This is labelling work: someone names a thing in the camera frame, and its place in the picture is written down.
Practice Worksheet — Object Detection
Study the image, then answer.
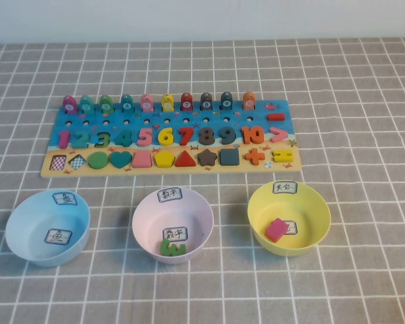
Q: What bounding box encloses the green wooden number 3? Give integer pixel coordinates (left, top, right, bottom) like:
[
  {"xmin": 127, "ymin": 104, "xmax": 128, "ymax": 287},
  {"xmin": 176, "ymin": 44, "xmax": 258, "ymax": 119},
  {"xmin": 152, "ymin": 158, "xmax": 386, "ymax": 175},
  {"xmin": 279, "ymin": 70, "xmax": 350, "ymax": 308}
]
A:
[{"xmin": 159, "ymin": 237, "xmax": 188, "ymax": 257}]

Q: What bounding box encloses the brown wooden star piece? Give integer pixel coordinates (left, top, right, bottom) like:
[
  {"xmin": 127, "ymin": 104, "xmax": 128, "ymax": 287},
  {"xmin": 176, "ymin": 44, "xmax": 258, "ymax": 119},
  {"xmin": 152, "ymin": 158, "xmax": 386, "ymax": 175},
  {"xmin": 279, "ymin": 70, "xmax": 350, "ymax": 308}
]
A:
[{"xmin": 197, "ymin": 148, "xmax": 219, "ymax": 167}]

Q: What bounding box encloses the red wooden triangle piece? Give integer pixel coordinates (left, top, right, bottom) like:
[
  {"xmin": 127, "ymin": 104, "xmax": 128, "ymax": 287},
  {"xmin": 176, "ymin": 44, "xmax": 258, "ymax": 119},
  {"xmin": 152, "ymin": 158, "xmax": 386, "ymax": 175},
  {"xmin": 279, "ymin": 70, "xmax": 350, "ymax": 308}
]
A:
[{"xmin": 174, "ymin": 150, "xmax": 198, "ymax": 168}]

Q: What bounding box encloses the dark grey wooden square piece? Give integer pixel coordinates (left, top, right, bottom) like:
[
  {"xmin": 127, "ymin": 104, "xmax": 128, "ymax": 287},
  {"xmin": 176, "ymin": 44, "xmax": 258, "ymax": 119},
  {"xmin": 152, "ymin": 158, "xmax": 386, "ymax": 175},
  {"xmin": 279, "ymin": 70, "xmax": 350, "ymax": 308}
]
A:
[{"xmin": 219, "ymin": 148, "xmax": 240, "ymax": 167}]

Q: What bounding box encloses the yellow wooden pentagon piece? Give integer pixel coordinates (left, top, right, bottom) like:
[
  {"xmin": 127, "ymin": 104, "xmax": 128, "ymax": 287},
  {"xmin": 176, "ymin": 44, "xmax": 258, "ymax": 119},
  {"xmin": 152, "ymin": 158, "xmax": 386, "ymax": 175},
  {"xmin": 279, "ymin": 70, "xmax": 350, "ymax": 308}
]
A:
[{"xmin": 154, "ymin": 151, "xmax": 176, "ymax": 169}]

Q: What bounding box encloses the wooden number puzzle board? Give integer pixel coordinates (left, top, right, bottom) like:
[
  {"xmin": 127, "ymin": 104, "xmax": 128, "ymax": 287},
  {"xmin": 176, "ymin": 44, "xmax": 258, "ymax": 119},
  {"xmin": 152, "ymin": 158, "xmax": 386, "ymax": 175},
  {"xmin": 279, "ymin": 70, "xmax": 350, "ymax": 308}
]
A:
[{"xmin": 40, "ymin": 99, "xmax": 303, "ymax": 178}]

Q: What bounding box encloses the pink labelled bowl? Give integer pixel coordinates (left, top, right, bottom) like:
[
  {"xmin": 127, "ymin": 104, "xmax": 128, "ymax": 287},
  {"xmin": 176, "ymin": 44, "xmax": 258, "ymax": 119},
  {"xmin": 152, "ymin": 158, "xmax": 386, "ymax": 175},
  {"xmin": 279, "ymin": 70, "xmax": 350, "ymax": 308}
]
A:
[{"xmin": 131, "ymin": 187, "xmax": 215, "ymax": 265}]

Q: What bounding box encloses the pink wooden trapezoid piece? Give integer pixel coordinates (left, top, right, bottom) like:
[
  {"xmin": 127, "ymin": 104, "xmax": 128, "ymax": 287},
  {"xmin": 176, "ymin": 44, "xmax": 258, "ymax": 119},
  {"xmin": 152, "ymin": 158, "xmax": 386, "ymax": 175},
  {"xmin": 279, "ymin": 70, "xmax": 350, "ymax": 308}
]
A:
[{"xmin": 132, "ymin": 152, "xmax": 153, "ymax": 169}]

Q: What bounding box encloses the teal wooden heart piece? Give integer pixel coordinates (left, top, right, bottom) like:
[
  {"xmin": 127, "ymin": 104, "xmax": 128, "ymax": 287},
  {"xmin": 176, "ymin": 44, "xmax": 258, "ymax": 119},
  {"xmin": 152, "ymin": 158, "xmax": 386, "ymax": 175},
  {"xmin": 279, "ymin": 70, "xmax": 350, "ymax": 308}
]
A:
[{"xmin": 108, "ymin": 151, "xmax": 132, "ymax": 169}]

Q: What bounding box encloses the magenta wooden rectangle piece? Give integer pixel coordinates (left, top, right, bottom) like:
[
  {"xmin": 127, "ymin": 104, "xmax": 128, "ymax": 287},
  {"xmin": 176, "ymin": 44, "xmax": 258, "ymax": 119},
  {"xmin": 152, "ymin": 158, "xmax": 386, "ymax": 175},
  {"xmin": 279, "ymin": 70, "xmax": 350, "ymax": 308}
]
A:
[{"xmin": 265, "ymin": 217, "xmax": 289, "ymax": 243}]

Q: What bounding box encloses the green wooden circle piece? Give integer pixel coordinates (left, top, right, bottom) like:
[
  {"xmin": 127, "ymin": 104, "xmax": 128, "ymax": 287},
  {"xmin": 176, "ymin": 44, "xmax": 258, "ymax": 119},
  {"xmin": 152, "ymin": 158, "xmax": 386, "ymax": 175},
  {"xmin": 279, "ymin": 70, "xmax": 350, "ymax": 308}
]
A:
[{"xmin": 88, "ymin": 151, "xmax": 109, "ymax": 169}]

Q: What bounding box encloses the yellow labelled bowl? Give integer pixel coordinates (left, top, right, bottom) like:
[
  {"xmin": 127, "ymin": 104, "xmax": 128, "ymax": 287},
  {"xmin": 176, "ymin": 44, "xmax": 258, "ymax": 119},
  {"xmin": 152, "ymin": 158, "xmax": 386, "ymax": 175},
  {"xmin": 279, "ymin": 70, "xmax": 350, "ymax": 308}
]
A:
[{"xmin": 247, "ymin": 180, "xmax": 332, "ymax": 258}]

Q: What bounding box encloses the light blue labelled bowl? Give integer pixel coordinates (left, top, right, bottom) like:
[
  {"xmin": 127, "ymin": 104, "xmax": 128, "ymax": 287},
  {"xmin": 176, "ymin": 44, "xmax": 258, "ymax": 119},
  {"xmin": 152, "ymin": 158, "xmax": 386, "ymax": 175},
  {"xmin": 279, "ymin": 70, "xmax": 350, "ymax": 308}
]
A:
[{"xmin": 5, "ymin": 188, "xmax": 91, "ymax": 268}]

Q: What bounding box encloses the brown wooden number 8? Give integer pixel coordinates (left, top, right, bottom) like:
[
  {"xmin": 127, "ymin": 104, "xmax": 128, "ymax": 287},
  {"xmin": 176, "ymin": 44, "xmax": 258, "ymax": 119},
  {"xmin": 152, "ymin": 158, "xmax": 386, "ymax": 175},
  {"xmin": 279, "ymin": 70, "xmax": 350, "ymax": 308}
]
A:
[{"xmin": 198, "ymin": 127, "xmax": 215, "ymax": 145}]

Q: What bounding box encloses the red wooden number 7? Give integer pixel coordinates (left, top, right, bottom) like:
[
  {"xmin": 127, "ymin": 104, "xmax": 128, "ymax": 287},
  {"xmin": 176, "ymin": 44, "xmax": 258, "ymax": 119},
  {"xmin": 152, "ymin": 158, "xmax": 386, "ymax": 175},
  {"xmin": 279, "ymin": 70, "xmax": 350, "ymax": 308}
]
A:
[{"xmin": 178, "ymin": 127, "xmax": 194, "ymax": 146}]

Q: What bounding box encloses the dark grey wooden number 9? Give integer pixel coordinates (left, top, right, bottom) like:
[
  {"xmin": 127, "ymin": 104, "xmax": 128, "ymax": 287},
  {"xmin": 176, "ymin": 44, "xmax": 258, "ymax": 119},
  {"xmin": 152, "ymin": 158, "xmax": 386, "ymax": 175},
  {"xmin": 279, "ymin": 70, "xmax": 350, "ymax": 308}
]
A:
[{"xmin": 219, "ymin": 126, "xmax": 237, "ymax": 144}]

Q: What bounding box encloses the yellow wooden number 6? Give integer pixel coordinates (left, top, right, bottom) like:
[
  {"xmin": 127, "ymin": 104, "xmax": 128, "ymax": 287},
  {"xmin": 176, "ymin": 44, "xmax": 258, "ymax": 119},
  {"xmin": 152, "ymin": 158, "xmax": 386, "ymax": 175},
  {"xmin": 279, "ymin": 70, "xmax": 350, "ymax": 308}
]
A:
[{"xmin": 157, "ymin": 128, "xmax": 174, "ymax": 146}]

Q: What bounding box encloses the orange wooden number 10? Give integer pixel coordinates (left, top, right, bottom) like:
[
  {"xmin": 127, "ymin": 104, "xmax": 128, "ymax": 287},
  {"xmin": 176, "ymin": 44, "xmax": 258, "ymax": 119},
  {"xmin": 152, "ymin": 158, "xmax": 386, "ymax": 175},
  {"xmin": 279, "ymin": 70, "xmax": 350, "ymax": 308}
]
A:
[{"xmin": 241, "ymin": 126, "xmax": 265, "ymax": 144}]

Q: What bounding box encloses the orange wooden plus sign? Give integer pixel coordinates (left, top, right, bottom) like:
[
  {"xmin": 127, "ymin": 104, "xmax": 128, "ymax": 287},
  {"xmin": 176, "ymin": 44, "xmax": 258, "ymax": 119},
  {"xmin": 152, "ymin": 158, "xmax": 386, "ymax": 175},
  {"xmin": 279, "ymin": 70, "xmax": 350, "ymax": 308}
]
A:
[{"xmin": 244, "ymin": 148, "xmax": 266, "ymax": 167}]

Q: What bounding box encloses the brown fish peg printed 8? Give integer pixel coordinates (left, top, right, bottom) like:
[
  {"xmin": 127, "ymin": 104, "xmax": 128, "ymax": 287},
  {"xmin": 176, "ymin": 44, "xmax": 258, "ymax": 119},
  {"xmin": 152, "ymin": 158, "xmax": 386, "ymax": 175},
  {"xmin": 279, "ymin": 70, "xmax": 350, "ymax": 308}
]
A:
[{"xmin": 199, "ymin": 92, "xmax": 213, "ymax": 111}]

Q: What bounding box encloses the pink wooden number 5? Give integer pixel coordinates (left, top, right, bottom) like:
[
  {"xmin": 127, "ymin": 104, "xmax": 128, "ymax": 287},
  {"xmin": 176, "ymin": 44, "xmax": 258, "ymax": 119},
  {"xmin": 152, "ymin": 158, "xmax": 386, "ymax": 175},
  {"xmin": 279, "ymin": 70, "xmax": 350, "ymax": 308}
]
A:
[{"xmin": 136, "ymin": 127, "xmax": 153, "ymax": 147}]

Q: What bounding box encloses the red fish peg printed 7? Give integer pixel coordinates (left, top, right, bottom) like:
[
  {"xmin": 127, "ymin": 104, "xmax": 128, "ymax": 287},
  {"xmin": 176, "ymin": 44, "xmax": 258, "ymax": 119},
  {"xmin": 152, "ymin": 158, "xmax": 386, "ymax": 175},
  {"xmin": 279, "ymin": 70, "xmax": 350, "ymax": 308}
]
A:
[{"xmin": 180, "ymin": 92, "xmax": 194, "ymax": 112}]

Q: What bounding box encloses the dark teal fish peg printed 9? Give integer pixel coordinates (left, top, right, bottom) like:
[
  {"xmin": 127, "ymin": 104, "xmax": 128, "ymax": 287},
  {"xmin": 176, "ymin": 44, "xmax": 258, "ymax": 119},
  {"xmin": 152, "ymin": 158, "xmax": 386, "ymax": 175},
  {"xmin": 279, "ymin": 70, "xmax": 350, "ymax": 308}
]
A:
[{"xmin": 219, "ymin": 91, "xmax": 234, "ymax": 111}]

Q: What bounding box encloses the yellow fish peg printed 6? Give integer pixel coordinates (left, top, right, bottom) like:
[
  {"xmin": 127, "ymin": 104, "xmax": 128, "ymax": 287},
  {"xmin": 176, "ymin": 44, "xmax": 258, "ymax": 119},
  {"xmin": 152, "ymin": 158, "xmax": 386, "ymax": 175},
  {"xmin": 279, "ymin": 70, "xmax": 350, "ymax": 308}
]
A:
[{"xmin": 161, "ymin": 93, "xmax": 176, "ymax": 113}]

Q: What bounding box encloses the orange fish peg printed 10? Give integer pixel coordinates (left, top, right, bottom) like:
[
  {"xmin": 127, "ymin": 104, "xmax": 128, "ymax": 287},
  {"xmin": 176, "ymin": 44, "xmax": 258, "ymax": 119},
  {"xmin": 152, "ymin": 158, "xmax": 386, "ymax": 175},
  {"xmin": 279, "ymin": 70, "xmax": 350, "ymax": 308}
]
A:
[{"xmin": 242, "ymin": 91, "xmax": 256, "ymax": 111}]

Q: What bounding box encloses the teal wooden number 4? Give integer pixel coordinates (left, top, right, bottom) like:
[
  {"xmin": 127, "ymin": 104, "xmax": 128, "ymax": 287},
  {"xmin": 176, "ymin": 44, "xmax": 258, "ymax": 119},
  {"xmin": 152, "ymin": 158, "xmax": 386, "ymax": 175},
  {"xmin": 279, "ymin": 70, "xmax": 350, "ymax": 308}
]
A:
[{"xmin": 115, "ymin": 130, "xmax": 134, "ymax": 149}]

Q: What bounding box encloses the yellow wooden equals sign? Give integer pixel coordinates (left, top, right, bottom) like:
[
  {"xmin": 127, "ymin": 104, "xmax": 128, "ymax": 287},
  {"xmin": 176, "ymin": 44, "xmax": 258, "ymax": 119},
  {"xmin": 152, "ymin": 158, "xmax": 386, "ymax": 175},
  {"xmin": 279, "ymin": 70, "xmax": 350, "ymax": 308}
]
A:
[{"xmin": 272, "ymin": 149, "xmax": 294, "ymax": 164}]

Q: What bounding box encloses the pink fish peg printed 5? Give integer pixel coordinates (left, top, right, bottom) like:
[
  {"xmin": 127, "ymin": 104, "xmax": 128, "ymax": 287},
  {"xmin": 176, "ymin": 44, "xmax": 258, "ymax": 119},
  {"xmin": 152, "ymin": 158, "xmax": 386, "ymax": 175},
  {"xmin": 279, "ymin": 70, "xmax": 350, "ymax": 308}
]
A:
[{"xmin": 140, "ymin": 93, "xmax": 155, "ymax": 113}]

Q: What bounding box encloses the pink wooden greater-than sign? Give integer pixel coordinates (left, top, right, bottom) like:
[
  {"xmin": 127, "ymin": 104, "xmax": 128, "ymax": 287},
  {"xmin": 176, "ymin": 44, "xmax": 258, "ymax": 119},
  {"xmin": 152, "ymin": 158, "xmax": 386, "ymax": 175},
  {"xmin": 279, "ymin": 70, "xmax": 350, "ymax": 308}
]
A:
[{"xmin": 269, "ymin": 127, "xmax": 289, "ymax": 143}]

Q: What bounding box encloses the teal fish peg printed 4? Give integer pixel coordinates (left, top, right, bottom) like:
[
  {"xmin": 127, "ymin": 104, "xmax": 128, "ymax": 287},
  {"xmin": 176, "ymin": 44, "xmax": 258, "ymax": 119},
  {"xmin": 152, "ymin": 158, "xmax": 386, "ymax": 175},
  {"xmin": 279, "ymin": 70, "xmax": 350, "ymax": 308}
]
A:
[{"xmin": 120, "ymin": 94, "xmax": 134, "ymax": 113}]

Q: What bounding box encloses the green fish peg printed 3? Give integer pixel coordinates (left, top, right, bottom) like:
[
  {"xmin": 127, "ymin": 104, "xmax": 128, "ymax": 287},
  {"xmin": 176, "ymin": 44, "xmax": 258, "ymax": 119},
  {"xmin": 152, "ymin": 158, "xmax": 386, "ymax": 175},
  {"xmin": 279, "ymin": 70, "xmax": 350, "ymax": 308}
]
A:
[{"xmin": 99, "ymin": 94, "xmax": 114, "ymax": 113}]

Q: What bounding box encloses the teal wooden number 2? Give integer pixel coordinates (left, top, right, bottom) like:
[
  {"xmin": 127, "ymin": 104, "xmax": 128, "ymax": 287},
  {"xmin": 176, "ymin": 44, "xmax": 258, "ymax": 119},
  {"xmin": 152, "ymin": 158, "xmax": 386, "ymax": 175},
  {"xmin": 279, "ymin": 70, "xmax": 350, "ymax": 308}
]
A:
[{"xmin": 70, "ymin": 130, "xmax": 89, "ymax": 150}]

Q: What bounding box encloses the teal fish peg printed 2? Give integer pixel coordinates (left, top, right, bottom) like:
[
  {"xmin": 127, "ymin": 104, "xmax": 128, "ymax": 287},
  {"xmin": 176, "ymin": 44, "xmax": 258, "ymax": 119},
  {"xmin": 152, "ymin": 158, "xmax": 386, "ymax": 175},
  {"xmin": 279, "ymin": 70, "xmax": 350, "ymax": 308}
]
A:
[{"xmin": 80, "ymin": 95, "xmax": 95, "ymax": 114}]

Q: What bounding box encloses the magenta fish peg printed 1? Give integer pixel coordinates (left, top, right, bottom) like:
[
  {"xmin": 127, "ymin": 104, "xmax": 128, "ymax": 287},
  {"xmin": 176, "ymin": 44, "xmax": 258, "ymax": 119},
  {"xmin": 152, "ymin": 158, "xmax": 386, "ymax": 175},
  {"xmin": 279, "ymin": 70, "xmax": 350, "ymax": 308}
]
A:
[{"xmin": 63, "ymin": 95, "xmax": 78, "ymax": 113}]

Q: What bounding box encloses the grey white-grid tablecloth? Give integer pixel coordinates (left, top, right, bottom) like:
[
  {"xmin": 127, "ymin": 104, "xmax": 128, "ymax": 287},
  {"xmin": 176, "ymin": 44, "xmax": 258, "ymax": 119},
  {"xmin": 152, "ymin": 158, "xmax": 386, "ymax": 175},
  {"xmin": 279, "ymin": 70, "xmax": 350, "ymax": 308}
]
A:
[{"xmin": 0, "ymin": 35, "xmax": 405, "ymax": 324}]

